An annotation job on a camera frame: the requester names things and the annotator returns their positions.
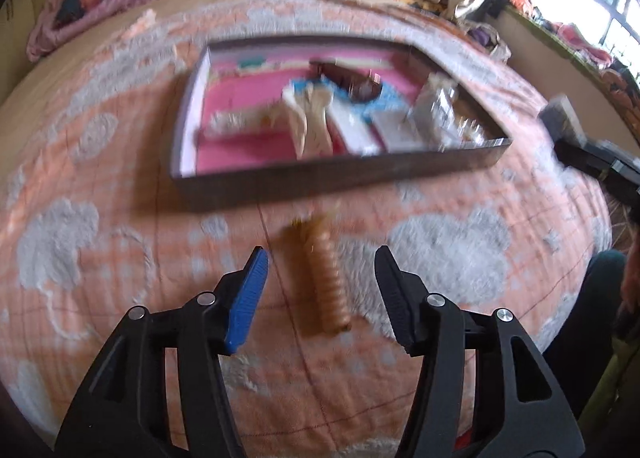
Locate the blue printed card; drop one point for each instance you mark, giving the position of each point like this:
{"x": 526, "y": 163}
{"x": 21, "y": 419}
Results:
{"x": 380, "y": 110}

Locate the orange patterned bedspread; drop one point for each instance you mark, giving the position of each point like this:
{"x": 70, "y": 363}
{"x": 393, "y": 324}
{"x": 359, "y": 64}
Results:
{"x": 125, "y": 188}

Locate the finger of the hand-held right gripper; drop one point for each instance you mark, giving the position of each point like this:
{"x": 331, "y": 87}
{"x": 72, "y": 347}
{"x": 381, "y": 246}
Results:
{"x": 562, "y": 118}

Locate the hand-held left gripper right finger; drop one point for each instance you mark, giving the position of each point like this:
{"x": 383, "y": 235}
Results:
{"x": 396, "y": 300}

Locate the white jewelry bag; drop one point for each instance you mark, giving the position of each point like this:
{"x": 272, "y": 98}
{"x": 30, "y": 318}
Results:
{"x": 235, "y": 120}

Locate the dark brown jewelry piece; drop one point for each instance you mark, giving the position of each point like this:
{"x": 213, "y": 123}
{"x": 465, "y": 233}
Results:
{"x": 355, "y": 83}

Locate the brown ribbed toy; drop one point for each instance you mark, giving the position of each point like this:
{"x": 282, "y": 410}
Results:
{"x": 325, "y": 283}

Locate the person's dark trousers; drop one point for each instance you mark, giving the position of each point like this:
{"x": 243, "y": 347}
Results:
{"x": 595, "y": 298}

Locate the bag full of clothes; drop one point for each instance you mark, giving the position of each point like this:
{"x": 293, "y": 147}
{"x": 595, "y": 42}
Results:
{"x": 487, "y": 38}

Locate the clear plastic jewelry bag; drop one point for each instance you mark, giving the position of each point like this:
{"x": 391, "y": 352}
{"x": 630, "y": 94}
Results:
{"x": 445, "y": 108}

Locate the grey shallow box pink lining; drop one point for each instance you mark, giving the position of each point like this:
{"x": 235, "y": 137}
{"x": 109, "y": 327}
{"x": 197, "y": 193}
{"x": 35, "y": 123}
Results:
{"x": 300, "y": 183}

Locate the person's green jacket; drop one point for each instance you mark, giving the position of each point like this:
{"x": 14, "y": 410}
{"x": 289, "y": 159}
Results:
{"x": 620, "y": 378}

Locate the colourful clothes heap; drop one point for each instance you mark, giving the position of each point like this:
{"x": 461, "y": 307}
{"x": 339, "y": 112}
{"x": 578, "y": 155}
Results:
{"x": 575, "y": 33}

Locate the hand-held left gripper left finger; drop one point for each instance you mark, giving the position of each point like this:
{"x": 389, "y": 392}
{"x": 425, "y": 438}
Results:
{"x": 247, "y": 300}

